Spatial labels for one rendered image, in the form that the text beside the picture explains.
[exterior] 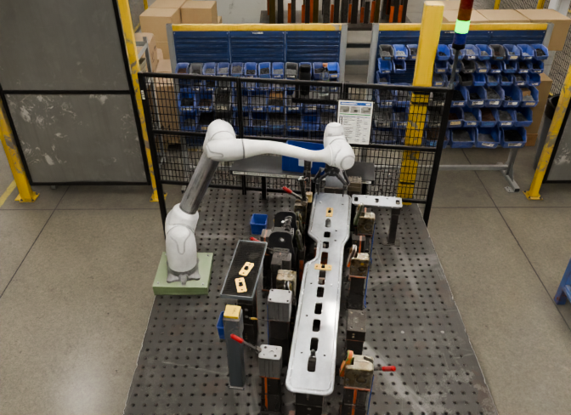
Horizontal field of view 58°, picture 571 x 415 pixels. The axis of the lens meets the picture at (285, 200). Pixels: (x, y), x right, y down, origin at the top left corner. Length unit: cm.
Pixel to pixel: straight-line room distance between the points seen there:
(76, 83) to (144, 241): 139
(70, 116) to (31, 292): 149
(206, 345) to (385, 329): 89
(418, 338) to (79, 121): 329
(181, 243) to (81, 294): 151
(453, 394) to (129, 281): 251
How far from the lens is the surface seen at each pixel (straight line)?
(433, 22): 309
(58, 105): 474
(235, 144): 254
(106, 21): 433
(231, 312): 213
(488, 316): 395
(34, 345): 389
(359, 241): 276
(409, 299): 289
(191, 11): 695
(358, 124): 325
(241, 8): 909
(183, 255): 278
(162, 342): 269
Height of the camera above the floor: 270
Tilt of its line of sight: 34 degrees down
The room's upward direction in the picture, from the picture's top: straight up
